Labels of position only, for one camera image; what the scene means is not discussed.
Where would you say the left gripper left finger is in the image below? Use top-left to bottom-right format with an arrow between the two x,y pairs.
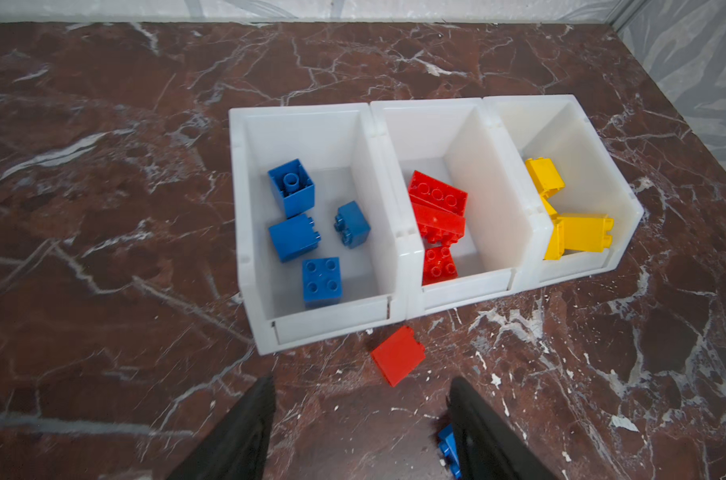
169,376 -> 276,480

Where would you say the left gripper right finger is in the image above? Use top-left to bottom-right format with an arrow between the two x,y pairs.
448,377 -> 556,480

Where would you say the blue lego stack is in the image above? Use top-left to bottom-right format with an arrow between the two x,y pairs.
438,425 -> 462,479

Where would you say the small red lego top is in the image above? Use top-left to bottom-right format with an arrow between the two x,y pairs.
371,326 -> 425,387

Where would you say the blue lego placed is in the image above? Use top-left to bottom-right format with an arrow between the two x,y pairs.
302,257 -> 343,309

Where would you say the narrow yellow lego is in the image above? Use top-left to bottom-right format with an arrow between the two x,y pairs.
557,213 -> 615,253

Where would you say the small blue lego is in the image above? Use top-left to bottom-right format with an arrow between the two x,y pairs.
334,201 -> 371,249

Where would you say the long red lego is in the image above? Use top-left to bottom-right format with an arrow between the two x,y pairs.
412,203 -> 466,246

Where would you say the left white bin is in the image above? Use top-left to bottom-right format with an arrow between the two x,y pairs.
228,103 -> 411,355

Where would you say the white bin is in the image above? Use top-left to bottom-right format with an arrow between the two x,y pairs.
371,98 -> 552,318
485,94 -> 643,288
228,103 -> 411,355

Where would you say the middle white bin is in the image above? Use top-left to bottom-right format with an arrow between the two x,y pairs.
371,98 -> 552,318

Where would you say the right white bin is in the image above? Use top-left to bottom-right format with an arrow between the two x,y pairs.
485,94 -> 643,288

